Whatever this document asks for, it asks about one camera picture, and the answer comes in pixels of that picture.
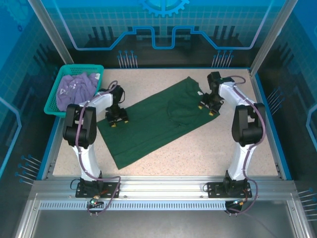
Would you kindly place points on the dark green t-shirt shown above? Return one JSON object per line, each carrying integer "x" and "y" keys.
{"x": 148, "y": 124}

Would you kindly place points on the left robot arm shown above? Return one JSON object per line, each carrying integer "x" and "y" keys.
{"x": 79, "y": 126}

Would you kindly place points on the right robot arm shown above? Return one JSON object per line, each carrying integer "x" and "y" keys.
{"x": 247, "y": 126}

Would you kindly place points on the purple t-shirt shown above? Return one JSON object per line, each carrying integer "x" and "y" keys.
{"x": 76, "y": 89}

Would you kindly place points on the teal plastic basket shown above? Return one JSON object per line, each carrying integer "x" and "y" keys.
{"x": 54, "y": 112}

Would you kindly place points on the small connector with green light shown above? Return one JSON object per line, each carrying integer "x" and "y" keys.
{"x": 93, "y": 202}
{"x": 239, "y": 202}

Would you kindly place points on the aluminium table side rail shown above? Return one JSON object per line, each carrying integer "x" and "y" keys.
{"x": 260, "y": 104}

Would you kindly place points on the aluminium mounting rail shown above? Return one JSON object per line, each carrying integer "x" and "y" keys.
{"x": 161, "y": 186}

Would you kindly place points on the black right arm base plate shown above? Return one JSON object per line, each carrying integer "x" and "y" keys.
{"x": 213, "y": 191}

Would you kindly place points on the aluminium frame post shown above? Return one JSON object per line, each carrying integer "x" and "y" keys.
{"x": 53, "y": 32}
{"x": 270, "y": 37}

